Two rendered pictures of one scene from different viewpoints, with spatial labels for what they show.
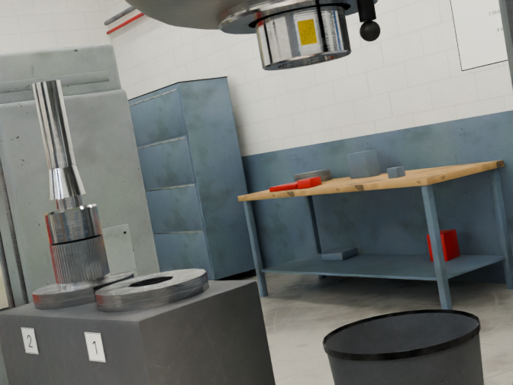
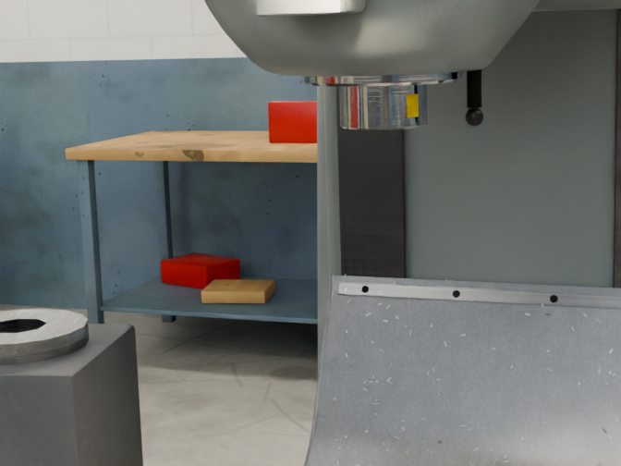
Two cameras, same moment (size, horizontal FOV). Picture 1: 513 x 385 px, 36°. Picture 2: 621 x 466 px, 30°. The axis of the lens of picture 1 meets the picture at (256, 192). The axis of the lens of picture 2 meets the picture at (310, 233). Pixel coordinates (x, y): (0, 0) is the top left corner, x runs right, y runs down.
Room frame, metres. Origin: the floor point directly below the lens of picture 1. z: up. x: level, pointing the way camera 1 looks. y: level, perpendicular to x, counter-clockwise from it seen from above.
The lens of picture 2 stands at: (-0.07, 0.37, 1.34)
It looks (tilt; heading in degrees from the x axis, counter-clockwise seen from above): 10 degrees down; 324
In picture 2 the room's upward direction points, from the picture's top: 2 degrees counter-clockwise
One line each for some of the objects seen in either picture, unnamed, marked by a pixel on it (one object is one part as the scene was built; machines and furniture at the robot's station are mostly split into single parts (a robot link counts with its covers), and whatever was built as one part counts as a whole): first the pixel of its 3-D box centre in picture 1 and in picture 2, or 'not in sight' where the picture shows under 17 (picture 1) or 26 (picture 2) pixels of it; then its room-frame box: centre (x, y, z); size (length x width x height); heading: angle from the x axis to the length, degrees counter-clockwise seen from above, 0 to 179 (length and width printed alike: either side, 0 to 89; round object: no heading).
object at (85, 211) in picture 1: (71, 213); not in sight; (0.70, 0.16, 1.21); 0.05 x 0.05 x 0.01
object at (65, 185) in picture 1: (58, 145); not in sight; (0.70, 0.16, 1.27); 0.03 x 0.03 x 0.11
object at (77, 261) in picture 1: (78, 249); not in sight; (0.70, 0.16, 1.18); 0.05 x 0.05 x 0.06
